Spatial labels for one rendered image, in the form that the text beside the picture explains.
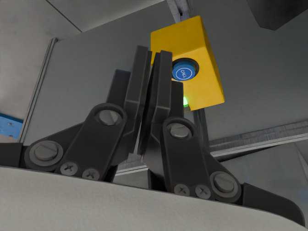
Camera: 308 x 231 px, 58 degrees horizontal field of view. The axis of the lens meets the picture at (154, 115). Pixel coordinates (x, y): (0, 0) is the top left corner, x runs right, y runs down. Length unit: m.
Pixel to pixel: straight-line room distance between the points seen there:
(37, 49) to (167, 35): 1.56
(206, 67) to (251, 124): 0.47
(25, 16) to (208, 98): 1.47
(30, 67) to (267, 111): 1.65
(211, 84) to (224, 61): 0.60
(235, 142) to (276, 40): 0.45
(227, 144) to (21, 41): 1.50
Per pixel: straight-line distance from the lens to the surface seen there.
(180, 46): 0.49
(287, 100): 0.98
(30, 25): 1.90
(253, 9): 0.27
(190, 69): 0.49
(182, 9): 0.68
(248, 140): 0.91
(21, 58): 2.11
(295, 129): 0.93
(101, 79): 1.36
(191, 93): 0.55
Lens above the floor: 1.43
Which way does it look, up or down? 36 degrees down
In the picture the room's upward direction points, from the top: 179 degrees clockwise
